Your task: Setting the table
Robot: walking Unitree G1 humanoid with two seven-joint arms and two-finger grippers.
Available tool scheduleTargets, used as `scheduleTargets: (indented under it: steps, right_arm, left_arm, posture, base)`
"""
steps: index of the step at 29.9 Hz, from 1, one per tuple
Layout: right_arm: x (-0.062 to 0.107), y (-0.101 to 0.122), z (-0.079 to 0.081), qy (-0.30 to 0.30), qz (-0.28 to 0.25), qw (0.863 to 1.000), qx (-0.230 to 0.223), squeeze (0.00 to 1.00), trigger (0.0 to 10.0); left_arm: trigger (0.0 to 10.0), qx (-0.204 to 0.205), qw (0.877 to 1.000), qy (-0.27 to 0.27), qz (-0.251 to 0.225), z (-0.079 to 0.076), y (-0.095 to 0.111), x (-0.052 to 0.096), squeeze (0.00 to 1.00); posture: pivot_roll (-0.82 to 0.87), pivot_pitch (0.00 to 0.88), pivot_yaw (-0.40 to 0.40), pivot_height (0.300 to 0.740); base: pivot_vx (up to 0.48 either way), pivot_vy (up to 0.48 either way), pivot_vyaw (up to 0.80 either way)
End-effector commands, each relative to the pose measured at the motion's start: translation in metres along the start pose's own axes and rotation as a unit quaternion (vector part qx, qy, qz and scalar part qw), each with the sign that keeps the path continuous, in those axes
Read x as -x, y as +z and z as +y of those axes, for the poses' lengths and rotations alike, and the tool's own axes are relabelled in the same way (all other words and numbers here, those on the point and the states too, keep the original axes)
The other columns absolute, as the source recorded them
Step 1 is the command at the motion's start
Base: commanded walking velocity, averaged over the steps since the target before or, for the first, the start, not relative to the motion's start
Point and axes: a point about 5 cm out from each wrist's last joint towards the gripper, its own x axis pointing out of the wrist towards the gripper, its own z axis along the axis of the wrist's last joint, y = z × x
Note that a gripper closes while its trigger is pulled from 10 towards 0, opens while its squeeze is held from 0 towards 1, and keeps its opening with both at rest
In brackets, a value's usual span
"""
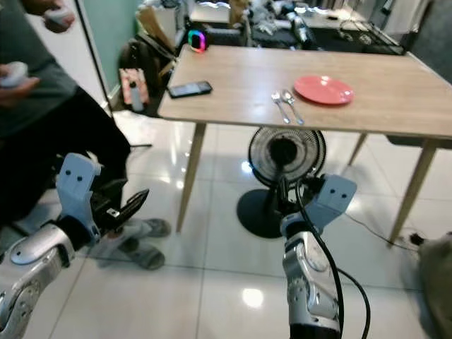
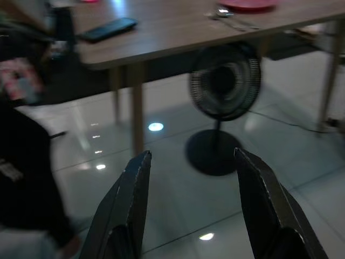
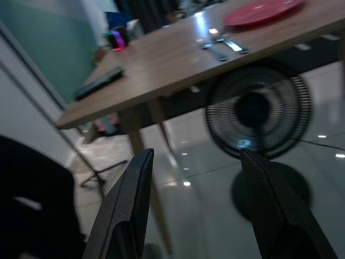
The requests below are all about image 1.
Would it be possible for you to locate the white bottle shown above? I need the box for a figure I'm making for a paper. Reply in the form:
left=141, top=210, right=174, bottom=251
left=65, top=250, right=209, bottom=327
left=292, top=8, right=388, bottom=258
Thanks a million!
left=129, top=81, right=144, bottom=112

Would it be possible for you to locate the black standing fan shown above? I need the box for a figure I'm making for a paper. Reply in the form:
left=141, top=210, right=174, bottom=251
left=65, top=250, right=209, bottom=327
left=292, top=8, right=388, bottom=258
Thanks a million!
left=237, top=127, right=327, bottom=239

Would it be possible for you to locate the black speaker with rainbow light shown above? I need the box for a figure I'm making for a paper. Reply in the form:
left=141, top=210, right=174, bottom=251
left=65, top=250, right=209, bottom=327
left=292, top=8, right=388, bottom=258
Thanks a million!
left=187, top=28, right=208, bottom=53

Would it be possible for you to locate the black bulky bag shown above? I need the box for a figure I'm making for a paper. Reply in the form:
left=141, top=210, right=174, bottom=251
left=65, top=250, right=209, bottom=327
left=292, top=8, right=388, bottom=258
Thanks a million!
left=117, top=35, right=174, bottom=93

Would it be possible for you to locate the person's left hand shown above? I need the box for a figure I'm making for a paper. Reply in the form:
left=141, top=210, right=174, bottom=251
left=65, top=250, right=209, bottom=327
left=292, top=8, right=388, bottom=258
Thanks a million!
left=42, top=2, right=77, bottom=32

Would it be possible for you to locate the thin black fan cord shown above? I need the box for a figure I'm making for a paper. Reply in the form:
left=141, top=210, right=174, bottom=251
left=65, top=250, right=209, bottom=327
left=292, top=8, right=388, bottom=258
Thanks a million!
left=343, top=210, right=407, bottom=242

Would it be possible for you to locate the person's right hand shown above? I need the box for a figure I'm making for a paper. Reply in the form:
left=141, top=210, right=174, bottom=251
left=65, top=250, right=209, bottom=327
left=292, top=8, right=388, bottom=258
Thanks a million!
left=0, top=79, right=40, bottom=108

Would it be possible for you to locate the cluttered dark desk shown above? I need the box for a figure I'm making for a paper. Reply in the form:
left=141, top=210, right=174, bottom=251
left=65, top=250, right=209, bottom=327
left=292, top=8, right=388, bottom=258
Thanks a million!
left=187, top=0, right=407, bottom=56

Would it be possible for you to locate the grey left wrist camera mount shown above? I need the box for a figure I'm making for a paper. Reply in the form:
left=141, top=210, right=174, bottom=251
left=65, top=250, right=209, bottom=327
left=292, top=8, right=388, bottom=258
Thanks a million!
left=56, top=153, right=104, bottom=237

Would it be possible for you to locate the olive green bean bag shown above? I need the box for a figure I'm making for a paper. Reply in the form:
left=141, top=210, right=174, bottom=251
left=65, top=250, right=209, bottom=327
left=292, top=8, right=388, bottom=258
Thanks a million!
left=399, top=233, right=452, bottom=339

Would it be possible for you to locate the person in grey shirt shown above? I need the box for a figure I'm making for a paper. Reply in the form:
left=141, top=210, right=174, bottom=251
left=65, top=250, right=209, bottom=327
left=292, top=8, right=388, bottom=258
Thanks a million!
left=0, top=0, right=172, bottom=270

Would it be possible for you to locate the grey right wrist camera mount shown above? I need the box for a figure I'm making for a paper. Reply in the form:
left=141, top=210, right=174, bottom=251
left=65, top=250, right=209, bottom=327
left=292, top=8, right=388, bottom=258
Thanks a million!
left=280, top=174, right=358, bottom=237

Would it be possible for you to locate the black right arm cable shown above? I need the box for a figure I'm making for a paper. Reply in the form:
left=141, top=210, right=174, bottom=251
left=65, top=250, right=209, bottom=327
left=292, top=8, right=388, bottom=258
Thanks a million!
left=295, top=180, right=371, bottom=339

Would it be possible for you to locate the wooden dining table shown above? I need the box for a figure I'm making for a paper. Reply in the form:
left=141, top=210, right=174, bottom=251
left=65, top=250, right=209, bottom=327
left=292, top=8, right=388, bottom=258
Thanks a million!
left=157, top=46, right=452, bottom=246

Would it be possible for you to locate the brown cardboard box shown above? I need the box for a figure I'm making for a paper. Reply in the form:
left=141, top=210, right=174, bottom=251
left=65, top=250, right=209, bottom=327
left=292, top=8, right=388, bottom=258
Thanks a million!
left=136, top=4, right=177, bottom=61

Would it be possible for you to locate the black smartphone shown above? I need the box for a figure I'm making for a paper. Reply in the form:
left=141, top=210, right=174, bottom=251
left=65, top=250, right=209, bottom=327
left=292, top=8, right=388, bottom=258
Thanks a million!
left=167, top=81, right=213, bottom=99

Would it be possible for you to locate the grey slipper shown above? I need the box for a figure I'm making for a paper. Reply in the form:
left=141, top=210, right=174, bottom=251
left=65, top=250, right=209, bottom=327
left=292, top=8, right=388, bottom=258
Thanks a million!
left=95, top=237, right=165, bottom=270
left=124, top=218, right=172, bottom=237

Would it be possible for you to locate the silver metal spoon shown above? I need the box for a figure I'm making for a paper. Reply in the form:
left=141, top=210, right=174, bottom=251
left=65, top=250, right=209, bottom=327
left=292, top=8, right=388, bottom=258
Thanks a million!
left=282, top=90, right=304, bottom=126

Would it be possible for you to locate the red round plate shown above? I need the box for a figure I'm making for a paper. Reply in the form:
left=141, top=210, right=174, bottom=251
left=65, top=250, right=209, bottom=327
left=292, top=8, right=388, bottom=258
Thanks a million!
left=293, top=75, right=355, bottom=106

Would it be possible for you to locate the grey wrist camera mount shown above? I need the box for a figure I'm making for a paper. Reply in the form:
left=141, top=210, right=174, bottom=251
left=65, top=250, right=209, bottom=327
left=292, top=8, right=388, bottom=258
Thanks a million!
left=56, top=153, right=104, bottom=237
left=280, top=174, right=358, bottom=237

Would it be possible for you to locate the white handheld controller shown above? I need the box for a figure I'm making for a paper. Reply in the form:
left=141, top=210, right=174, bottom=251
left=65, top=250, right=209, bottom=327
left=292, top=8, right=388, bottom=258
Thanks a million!
left=44, top=7, right=75, bottom=28
left=0, top=61, right=29, bottom=89

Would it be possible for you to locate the pink patterned box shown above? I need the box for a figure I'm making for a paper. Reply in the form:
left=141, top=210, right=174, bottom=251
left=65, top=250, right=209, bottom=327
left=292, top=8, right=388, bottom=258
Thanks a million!
left=119, top=69, right=149, bottom=107

